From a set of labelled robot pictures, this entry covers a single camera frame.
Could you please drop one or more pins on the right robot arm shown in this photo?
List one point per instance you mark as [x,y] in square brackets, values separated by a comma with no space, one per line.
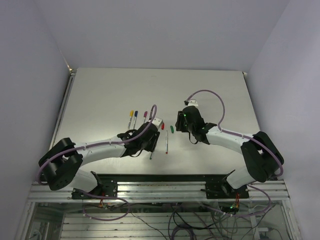
[261,157]

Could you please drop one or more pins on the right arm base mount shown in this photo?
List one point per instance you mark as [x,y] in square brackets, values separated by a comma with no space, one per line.
[216,187]

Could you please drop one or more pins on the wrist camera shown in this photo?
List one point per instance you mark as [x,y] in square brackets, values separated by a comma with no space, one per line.
[191,102]
[158,122]

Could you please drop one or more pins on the blue pen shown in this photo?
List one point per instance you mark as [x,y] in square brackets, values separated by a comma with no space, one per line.
[134,121]

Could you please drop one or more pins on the red pen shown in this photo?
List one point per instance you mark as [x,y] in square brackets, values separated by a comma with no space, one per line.
[166,142]

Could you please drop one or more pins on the purple pen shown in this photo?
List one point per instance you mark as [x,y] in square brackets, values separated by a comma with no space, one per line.
[144,119]

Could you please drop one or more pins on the yellow pen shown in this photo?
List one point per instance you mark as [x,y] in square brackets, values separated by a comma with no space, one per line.
[129,123]

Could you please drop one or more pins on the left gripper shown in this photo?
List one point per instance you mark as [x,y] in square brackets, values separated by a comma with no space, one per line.
[151,148]

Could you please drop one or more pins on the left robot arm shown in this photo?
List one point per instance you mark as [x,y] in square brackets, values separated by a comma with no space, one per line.
[61,165]

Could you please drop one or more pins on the aluminium frame rail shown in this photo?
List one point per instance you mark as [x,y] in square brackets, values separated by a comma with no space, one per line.
[163,192]

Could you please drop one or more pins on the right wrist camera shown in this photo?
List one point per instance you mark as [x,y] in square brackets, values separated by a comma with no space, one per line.
[191,102]

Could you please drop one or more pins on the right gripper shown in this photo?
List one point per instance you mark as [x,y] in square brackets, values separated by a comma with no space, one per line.
[179,124]

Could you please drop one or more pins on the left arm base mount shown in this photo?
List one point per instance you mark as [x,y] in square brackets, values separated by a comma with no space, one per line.
[106,187]

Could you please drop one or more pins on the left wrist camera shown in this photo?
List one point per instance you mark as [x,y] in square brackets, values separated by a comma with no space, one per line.
[158,122]

